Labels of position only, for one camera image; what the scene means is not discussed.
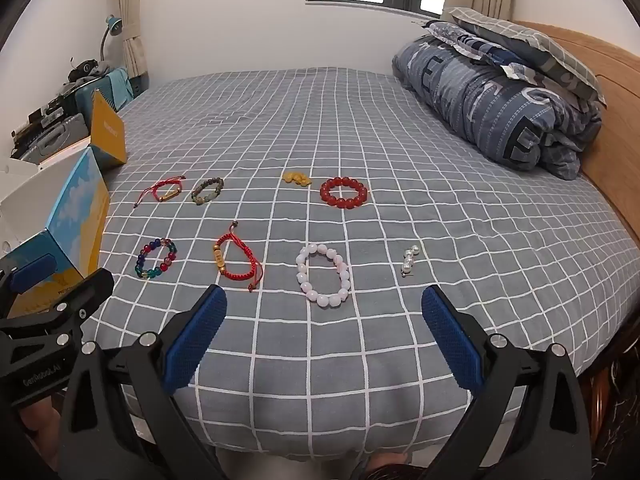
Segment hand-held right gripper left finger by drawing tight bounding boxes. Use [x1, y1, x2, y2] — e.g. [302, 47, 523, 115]
[57, 284, 228, 480]

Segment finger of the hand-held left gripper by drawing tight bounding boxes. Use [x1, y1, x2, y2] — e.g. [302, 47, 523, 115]
[10, 267, 115, 343]
[0, 254, 57, 301]

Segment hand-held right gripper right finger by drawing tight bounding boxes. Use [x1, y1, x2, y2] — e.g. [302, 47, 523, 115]
[421, 285, 593, 480]

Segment multicolour glass bead bracelet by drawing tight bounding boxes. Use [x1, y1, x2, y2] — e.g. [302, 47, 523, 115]
[136, 238, 178, 279]

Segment blue yellow cardboard box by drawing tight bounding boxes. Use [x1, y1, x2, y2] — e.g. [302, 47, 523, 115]
[0, 87, 128, 318]

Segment thick red braided bracelet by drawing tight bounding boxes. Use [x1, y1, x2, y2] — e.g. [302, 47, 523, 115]
[215, 221, 264, 291]

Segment small pearl bracelet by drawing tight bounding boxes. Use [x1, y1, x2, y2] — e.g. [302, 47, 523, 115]
[401, 245, 424, 278]

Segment pink white bead bracelet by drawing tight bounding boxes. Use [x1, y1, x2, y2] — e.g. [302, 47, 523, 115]
[296, 243, 351, 308]

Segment thin red cord bracelet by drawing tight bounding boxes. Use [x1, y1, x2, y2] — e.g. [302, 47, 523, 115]
[134, 175, 186, 209]

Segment green brown bead bracelet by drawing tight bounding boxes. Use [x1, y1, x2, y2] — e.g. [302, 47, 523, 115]
[191, 177, 225, 204]

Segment red bead bracelet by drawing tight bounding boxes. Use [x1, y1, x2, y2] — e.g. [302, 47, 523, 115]
[320, 176, 369, 209]

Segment person's left hand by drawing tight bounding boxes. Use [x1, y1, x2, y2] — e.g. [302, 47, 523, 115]
[19, 394, 63, 443]

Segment grey hard case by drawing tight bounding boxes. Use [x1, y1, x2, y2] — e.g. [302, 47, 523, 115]
[10, 112, 93, 163]

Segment person's leg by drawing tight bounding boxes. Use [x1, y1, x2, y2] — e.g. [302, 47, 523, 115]
[345, 452, 426, 480]

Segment teal bag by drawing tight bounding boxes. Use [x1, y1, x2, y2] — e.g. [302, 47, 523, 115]
[75, 67, 135, 113]

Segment grey checked bed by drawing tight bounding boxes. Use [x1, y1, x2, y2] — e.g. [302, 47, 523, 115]
[60, 66, 640, 466]

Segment folded blue printed quilt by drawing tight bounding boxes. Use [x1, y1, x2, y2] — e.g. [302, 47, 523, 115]
[391, 19, 603, 181]

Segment blue desk lamp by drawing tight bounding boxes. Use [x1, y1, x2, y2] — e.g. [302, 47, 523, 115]
[98, 16, 123, 68]

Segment wooden headboard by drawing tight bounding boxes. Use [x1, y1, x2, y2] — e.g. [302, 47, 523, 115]
[510, 20, 640, 261]

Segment grey checked pillow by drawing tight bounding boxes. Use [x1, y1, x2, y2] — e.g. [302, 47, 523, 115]
[445, 6, 608, 108]

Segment black device with cables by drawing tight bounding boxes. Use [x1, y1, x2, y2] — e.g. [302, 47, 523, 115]
[67, 57, 108, 83]

